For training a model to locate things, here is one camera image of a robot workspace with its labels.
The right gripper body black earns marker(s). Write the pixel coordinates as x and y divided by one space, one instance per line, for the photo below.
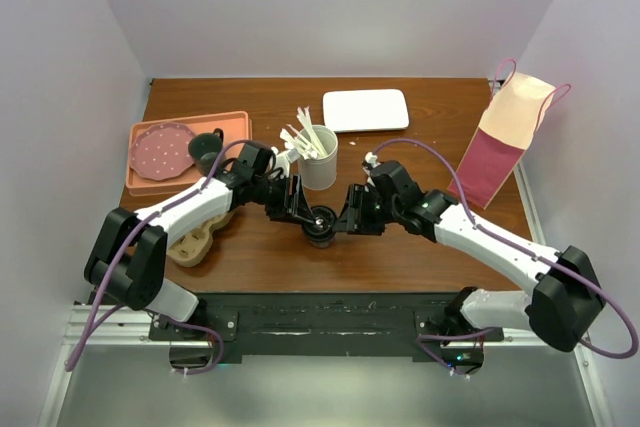
374 216

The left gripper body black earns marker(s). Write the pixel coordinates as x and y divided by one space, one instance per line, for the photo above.
273 194

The black coffee cup lid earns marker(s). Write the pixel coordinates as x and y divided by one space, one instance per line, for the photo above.
321 227

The pink paper gift bag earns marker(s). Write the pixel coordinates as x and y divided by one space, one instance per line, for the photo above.
505 131

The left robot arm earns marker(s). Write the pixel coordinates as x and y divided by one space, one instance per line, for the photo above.
128 260

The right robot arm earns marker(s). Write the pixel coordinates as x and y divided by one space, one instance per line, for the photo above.
549 300

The white cylindrical holder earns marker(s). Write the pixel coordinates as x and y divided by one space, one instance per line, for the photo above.
320 174

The white paper stir sticks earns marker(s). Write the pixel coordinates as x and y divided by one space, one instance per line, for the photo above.
307 143

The pink plastic tray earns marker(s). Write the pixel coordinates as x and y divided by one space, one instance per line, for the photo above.
235 124

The dark green mug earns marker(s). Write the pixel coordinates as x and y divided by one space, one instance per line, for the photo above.
205 149

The cardboard cup carrier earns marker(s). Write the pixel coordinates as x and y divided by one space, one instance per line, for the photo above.
189 250

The white rectangular plate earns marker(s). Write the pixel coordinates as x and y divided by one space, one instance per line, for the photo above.
365 110

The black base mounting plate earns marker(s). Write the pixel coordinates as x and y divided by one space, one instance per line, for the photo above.
369 324

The pink dotted plate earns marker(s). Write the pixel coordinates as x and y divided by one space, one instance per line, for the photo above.
161 151

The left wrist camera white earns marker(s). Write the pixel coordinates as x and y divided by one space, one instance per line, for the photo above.
284 160

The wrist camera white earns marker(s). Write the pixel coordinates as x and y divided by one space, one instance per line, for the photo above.
284 160
369 163

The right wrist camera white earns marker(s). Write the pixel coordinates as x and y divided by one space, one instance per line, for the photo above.
369 163

